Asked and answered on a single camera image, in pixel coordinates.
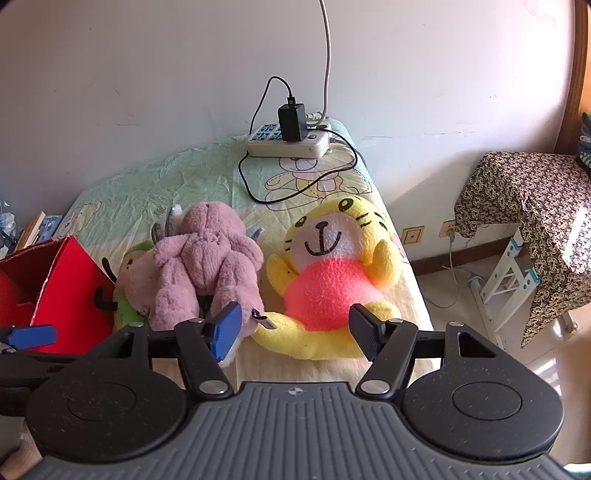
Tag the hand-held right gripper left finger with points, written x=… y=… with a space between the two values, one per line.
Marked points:
x=226 y=332

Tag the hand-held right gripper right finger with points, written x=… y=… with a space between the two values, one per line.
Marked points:
x=364 y=337

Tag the black charger adapter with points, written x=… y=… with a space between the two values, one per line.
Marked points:
x=292 y=122

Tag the yellow wall socket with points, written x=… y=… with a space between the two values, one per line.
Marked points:
x=412 y=235

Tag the pile of folded clothes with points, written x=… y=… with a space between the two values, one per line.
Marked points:
x=585 y=157

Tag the printed bed sheet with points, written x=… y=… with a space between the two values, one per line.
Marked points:
x=184 y=175

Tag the wall socket with plug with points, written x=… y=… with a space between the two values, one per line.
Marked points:
x=449 y=228

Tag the blue book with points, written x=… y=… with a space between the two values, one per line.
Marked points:
x=51 y=227

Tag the green plush toy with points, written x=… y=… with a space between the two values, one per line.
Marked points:
x=124 y=309

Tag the wooden door frame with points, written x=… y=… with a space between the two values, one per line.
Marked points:
x=572 y=115

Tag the white power strip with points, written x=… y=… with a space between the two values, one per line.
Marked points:
x=314 y=145

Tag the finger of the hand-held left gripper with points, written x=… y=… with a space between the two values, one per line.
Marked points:
x=32 y=337

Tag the yellow tiger plush toy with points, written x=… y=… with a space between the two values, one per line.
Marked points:
x=332 y=286

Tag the clear plastic bag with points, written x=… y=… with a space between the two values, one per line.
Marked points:
x=7 y=226

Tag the white step stool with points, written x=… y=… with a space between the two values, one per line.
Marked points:
x=508 y=272

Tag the stool with patterned cloth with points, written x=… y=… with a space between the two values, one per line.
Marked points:
x=545 y=203

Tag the pink plush toy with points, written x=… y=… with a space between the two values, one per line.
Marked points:
x=207 y=258

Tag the red cardboard box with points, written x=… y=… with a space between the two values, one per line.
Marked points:
x=69 y=286

